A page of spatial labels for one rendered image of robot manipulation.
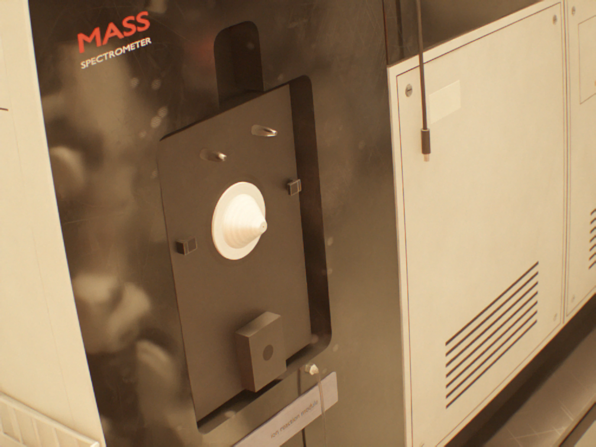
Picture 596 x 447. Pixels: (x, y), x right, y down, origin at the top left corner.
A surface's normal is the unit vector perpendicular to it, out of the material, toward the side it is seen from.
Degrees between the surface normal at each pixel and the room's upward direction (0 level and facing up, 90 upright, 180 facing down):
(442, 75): 90
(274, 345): 90
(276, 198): 90
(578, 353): 0
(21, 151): 90
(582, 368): 0
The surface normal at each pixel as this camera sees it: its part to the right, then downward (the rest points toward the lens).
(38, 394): -0.61, 0.37
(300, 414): 0.79, 0.18
